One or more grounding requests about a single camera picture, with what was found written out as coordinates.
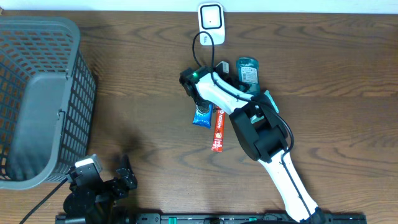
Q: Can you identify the red Nescafe coffee stick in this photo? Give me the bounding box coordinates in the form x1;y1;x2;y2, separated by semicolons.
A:
211;107;226;152

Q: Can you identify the blue Oreo cookie pack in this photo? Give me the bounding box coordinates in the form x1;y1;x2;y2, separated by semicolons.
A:
192;104;213;129

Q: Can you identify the teal mouthwash bottle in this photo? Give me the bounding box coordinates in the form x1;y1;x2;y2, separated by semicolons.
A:
236;57;261;96

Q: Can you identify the light green snack packet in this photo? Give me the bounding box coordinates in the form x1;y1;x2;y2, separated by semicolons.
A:
264;90;279;114

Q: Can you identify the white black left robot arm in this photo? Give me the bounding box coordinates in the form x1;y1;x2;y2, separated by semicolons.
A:
55;154;137;224

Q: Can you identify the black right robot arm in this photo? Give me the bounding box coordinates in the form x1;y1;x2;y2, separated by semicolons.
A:
179;67;325;223

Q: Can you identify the grey plastic mesh basket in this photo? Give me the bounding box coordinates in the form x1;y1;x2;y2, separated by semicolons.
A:
1;16;97;190

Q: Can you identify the black left camera cable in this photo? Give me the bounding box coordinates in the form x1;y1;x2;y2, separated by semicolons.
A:
18;177;70;224

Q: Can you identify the black camera cable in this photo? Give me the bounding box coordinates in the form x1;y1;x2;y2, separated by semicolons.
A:
18;177;70;224
192;30;313;220

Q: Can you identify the black right camera cable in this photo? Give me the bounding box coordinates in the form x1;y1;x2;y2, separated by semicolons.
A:
192;30;313;220

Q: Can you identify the black mounting rail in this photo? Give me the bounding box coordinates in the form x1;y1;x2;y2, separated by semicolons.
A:
55;212;368;224

